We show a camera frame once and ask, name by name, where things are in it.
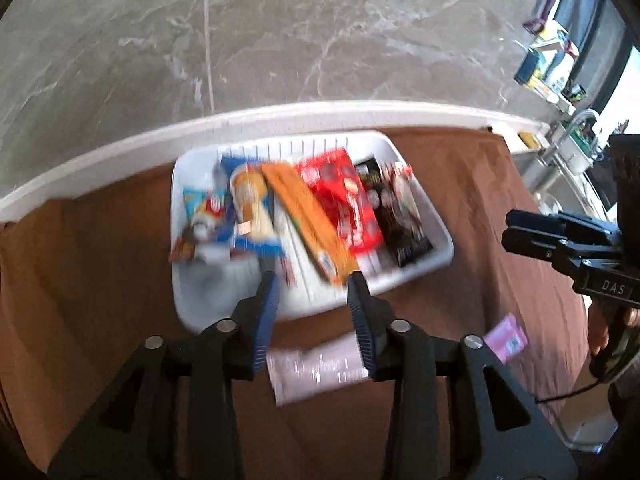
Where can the blue roll cake packet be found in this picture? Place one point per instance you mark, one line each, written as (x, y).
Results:
(252, 200)

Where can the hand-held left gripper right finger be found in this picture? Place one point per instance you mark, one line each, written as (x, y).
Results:
(361, 330)

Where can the white ribbed plastic tray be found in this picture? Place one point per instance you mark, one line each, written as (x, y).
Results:
(310, 305)

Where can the steel sink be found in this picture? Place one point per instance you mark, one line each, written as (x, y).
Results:
(550, 195)

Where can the panda cartoon snack packet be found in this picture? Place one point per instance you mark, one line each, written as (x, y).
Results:
(205, 205)

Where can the brown cloth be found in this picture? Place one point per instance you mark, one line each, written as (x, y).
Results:
(100, 285)

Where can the person's right hand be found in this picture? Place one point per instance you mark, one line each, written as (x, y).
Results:
(597, 332)

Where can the black cookie packet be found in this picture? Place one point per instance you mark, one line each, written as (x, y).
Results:
(400, 232)

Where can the long white snack packet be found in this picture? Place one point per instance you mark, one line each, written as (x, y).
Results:
(315, 370)

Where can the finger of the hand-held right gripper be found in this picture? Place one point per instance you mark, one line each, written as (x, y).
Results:
(540, 221)
(535, 247)

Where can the dish rack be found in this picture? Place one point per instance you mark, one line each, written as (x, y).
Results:
(585, 152)

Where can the orange snack packet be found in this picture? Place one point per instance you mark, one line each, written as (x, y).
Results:
(305, 215)

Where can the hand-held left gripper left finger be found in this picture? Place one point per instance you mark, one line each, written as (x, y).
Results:
(265, 320)

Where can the purple utensil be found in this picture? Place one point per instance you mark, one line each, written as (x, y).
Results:
(542, 7)

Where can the yellow sponge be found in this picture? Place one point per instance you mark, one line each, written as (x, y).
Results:
(529, 140)

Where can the steel faucet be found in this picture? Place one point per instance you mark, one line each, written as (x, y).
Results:
(570, 130)

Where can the pink snack packet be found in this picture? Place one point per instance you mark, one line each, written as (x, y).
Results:
(507, 340)

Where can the dark blue bag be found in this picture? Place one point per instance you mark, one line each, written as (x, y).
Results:
(527, 69)

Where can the red chocolate ball packet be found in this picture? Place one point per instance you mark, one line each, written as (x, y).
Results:
(345, 195)

